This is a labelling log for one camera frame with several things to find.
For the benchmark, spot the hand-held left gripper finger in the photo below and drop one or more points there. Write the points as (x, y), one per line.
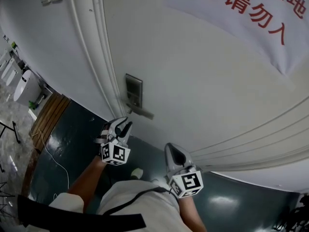
(126, 133)
(112, 127)

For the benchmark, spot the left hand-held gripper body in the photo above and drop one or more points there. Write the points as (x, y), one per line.
(116, 153)

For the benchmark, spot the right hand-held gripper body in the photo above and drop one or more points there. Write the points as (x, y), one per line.
(190, 181)

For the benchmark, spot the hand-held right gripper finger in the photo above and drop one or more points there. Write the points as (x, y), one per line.
(187, 159)
(168, 158)

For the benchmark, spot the person's right forearm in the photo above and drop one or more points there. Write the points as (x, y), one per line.
(192, 214)

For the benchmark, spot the person's left forearm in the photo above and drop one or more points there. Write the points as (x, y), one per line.
(84, 182)

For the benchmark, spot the metal door lock plate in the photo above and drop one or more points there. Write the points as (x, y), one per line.
(133, 88)

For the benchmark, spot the person's white shoe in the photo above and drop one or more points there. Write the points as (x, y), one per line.
(136, 173)

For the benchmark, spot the person's white shirt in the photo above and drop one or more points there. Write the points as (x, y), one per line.
(144, 209)

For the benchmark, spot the brown wooden slatted board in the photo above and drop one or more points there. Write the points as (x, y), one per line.
(50, 120)

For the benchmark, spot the small green floor item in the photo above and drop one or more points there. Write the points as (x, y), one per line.
(32, 105)

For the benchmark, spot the white toilet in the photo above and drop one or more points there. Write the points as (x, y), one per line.
(6, 68)
(11, 77)
(25, 88)

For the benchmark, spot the black metal stand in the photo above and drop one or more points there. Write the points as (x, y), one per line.
(16, 134)
(4, 202)

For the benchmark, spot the dark bushy object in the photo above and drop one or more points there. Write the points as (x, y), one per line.
(297, 216)

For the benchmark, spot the white paper sign red print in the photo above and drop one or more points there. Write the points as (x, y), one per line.
(241, 20)

